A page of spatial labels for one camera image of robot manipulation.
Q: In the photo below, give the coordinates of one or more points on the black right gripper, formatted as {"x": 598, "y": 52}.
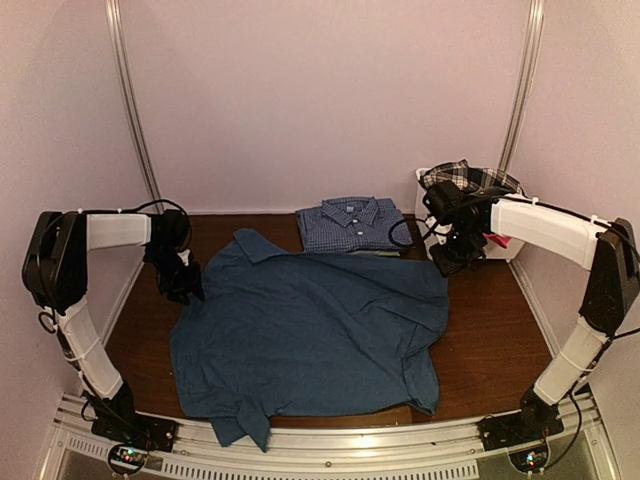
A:
{"x": 446, "y": 267}

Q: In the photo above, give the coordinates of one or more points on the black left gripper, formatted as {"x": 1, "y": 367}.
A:
{"x": 193, "y": 285}

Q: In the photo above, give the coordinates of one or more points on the dark blue polo shirt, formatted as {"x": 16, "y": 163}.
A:
{"x": 306, "y": 335}

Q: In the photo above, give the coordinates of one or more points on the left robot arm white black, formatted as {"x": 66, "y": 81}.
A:
{"x": 55, "y": 272}

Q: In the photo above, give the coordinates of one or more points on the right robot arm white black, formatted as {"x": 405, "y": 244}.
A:
{"x": 579, "y": 273}

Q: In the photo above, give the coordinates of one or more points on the white plastic laundry bin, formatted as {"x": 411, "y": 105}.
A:
{"x": 425, "y": 221}

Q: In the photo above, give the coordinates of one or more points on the pink cloth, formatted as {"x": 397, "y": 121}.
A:
{"x": 501, "y": 241}

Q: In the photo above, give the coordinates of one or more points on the black white plaid shirt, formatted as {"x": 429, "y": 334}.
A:
{"x": 469, "y": 179}

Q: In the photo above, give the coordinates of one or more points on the light patterned folded garment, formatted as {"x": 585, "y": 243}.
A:
{"x": 377, "y": 253}

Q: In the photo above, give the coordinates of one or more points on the blue checked folded shirt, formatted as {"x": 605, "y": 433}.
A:
{"x": 347, "y": 224}

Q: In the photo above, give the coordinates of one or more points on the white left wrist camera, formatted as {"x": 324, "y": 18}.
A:
{"x": 186, "y": 257}

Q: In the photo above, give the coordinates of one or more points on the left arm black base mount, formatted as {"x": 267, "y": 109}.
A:
{"x": 134, "y": 443}

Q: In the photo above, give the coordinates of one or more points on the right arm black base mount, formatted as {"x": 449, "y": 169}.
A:
{"x": 524, "y": 435}

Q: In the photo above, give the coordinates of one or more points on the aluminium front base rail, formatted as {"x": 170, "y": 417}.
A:
{"x": 439, "y": 450}

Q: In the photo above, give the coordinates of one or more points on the right aluminium frame post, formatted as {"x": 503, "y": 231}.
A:
{"x": 528, "y": 65}

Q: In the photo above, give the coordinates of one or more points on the aluminium frame post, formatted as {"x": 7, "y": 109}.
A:
{"x": 528, "y": 65}
{"x": 132, "y": 113}

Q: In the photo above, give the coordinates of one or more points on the left aluminium frame post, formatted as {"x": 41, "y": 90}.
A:
{"x": 132, "y": 113}

